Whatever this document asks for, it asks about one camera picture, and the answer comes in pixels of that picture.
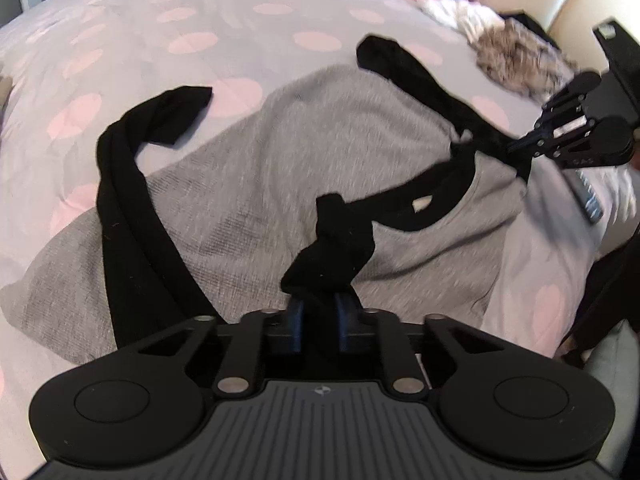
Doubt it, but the grey black raglan shirt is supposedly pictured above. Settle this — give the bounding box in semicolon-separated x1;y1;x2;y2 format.
15;36;527;354

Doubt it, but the brown white fluffy blanket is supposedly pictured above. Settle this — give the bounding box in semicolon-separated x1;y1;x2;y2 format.
416;0;578;104

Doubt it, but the grey pink dotted duvet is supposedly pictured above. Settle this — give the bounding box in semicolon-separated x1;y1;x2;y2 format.
0;0;640;466

